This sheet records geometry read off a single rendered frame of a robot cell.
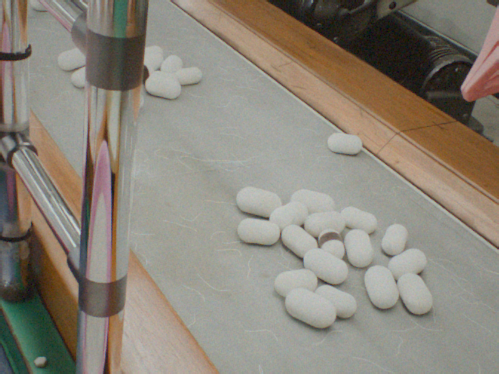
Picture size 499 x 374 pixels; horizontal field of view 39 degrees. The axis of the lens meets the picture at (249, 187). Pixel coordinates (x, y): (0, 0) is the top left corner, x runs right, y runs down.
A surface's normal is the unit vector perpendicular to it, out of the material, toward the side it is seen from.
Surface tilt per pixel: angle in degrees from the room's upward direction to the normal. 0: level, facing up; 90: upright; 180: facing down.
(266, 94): 0
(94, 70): 90
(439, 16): 88
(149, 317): 0
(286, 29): 0
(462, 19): 88
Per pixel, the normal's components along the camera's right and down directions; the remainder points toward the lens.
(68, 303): -0.83, 0.18
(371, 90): 0.15, -0.83
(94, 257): -0.22, 0.49
